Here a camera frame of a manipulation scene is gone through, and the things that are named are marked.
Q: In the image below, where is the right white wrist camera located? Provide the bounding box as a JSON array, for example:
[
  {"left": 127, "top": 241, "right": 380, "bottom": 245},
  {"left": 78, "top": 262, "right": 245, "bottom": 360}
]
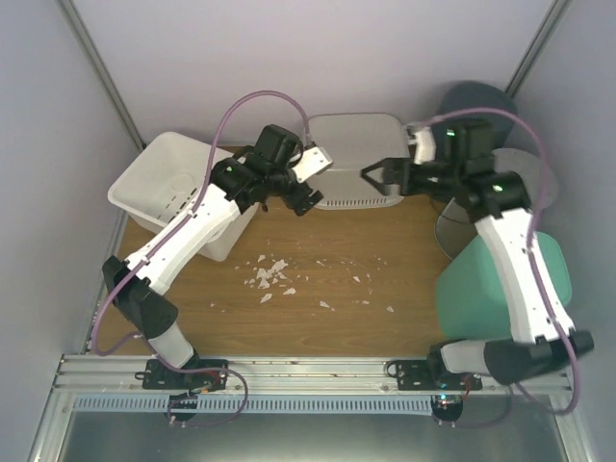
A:
[{"left": 403, "top": 122, "right": 436, "bottom": 165}]

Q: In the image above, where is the grey slotted cable duct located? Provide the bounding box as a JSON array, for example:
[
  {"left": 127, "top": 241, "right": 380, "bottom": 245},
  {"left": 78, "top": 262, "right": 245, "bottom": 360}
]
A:
[{"left": 73, "top": 394, "right": 432, "bottom": 416}]

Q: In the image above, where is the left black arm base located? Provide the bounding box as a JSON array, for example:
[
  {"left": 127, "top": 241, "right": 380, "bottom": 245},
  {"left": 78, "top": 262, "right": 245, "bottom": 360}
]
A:
[{"left": 135, "top": 359, "right": 229, "bottom": 392}]

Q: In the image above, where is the aluminium front rail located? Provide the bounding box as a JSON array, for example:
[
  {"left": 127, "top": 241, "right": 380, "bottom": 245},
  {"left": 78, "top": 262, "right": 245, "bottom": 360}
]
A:
[{"left": 52, "top": 353, "right": 574, "bottom": 394}]

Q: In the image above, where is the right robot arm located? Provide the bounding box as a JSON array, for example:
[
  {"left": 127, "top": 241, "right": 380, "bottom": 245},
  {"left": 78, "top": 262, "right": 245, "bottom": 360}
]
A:
[{"left": 360, "top": 118, "right": 594, "bottom": 390}]

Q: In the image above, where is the aluminium frame post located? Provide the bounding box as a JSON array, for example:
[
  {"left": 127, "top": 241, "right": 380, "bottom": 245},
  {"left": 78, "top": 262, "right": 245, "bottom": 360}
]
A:
[
  {"left": 57, "top": 0, "right": 146, "bottom": 151},
  {"left": 504, "top": 0, "right": 574, "bottom": 98}
]

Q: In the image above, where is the green plastic bin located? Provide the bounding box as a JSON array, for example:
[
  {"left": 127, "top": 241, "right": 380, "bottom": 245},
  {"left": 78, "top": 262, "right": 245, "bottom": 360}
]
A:
[{"left": 435, "top": 232, "right": 573, "bottom": 340}]

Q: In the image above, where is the silver wire mesh bin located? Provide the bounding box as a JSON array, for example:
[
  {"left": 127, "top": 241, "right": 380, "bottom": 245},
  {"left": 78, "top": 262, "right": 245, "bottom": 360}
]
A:
[{"left": 434, "top": 147, "right": 559, "bottom": 260}]

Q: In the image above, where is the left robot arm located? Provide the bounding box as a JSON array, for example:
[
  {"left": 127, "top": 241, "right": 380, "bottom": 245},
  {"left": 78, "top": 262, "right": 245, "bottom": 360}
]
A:
[{"left": 102, "top": 124, "right": 332, "bottom": 389}]

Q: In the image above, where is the white debris pile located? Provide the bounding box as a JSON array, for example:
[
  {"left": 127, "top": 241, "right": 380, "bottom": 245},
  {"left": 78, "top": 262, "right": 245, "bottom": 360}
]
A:
[{"left": 243, "top": 254, "right": 297, "bottom": 304}]

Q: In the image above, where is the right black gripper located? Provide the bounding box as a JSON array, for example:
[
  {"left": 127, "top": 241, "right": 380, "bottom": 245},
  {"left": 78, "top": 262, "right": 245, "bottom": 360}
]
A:
[{"left": 361, "top": 158, "right": 464, "bottom": 197}]

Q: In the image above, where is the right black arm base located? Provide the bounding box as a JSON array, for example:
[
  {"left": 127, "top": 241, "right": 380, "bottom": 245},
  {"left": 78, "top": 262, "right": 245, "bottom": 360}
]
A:
[{"left": 384, "top": 359, "right": 483, "bottom": 392}]

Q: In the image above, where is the left aluminium frame post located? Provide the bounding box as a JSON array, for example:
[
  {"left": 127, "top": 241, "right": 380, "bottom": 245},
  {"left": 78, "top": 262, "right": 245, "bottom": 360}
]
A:
[{"left": 57, "top": 0, "right": 146, "bottom": 151}]

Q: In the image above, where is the translucent white wash basin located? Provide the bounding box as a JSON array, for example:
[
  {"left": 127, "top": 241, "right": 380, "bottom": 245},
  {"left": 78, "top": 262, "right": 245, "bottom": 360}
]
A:
[{"left": 309, "top": 113, "right": 409, "bottom": 211}]

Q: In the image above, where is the white rectangular tub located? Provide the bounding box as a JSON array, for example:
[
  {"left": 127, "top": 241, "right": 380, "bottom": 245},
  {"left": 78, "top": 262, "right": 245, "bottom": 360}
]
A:
[{"left": 107, "top": 131, "right": 259, "bottom": 264}]

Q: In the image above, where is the dark grey round bin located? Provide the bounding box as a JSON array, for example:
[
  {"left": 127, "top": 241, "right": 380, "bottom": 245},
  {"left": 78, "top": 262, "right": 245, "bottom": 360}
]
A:
[{"left": 436, "top": 81, "right": 518, "bottom": 148}]

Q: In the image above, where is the right aluminium frame post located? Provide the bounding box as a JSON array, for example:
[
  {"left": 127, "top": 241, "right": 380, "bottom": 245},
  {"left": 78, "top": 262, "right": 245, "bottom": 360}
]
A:
[{"left": 504, "top": 0, "right": 574, "bottom": 98}]

